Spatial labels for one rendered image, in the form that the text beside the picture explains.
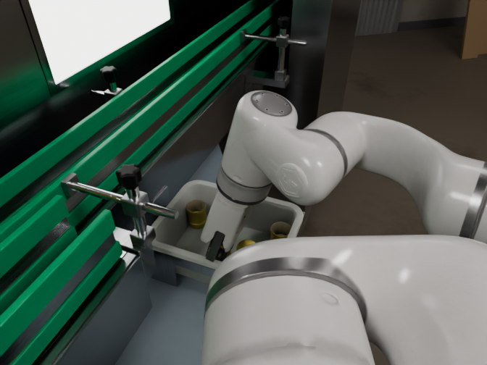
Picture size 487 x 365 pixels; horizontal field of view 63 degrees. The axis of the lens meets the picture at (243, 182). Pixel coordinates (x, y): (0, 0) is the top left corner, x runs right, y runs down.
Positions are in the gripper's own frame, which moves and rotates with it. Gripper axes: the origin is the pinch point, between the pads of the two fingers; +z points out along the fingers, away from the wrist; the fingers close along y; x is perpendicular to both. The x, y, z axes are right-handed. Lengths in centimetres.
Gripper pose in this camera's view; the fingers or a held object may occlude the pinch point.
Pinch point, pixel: (220, 247)
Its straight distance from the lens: 66.2
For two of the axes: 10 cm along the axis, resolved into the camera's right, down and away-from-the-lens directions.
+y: -3.6, 5.9, -7.3
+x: 9.0, 4.2, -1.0
